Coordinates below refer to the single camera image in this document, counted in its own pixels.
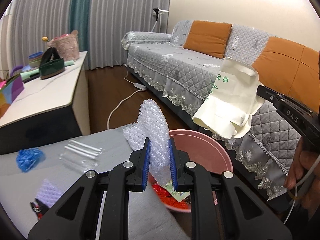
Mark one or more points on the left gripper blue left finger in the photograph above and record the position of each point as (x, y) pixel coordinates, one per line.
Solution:
(146, 163)

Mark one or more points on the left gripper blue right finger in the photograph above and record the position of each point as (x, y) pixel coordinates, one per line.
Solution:
(173, 167)

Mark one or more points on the white bubble wrap sheet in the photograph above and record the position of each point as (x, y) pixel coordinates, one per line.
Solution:
(151, 124)

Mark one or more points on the cream tissue paper package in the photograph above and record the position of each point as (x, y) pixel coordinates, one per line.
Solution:
(233, 100)

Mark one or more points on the pink plastic trash bin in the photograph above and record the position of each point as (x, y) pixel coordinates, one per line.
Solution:
(201, 149)

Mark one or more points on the person's right hand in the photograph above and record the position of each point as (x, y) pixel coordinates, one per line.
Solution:
(303, 161)

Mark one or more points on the red plastic bag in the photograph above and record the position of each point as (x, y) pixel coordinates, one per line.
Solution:
(167, 198)

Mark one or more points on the orange cushion near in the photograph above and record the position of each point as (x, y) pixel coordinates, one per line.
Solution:
(291, 69)

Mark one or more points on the orange cushion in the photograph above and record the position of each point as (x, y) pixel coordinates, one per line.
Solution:
(291, 69)
(209, 38)

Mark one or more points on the clear plastic packaging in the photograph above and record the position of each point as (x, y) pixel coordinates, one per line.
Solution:
(80, 157)

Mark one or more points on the grey quilted sofa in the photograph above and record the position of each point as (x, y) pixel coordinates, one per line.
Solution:
(186, 77)

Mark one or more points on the purple foam net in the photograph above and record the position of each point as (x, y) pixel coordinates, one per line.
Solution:
(48, 193)

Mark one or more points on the white coffee table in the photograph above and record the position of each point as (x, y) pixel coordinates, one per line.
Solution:
(48, 111)

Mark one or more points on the grey cloth covered table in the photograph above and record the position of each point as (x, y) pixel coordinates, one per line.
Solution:
(105, 203)

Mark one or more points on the black snack wrapper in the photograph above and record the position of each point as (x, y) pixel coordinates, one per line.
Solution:
(39, 208)

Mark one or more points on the blue plastic glove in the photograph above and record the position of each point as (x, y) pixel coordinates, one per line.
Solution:
(29, 158)

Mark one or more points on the orange cushion far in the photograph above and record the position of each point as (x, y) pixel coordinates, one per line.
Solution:
(209, 38)

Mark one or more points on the dark green round basket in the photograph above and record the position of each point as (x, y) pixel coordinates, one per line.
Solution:
(51, 64)

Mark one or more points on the pink fabric basket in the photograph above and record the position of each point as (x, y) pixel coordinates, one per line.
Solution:
(67, 46)

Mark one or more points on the white floor lamp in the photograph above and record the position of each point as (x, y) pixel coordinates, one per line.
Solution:
(158, 13)

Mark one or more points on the mint green flat object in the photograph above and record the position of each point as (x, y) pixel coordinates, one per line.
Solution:
(35, 72)

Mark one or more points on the colourful rectangular box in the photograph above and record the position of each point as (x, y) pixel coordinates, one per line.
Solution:
(9, 92)

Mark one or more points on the grey pleated curtain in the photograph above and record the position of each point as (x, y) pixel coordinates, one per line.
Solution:
(25, 22)

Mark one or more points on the purple cup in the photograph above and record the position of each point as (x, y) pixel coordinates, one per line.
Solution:
(15, 69)

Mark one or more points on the teal curtain strip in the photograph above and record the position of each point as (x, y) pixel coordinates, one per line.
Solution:
(79, 20)

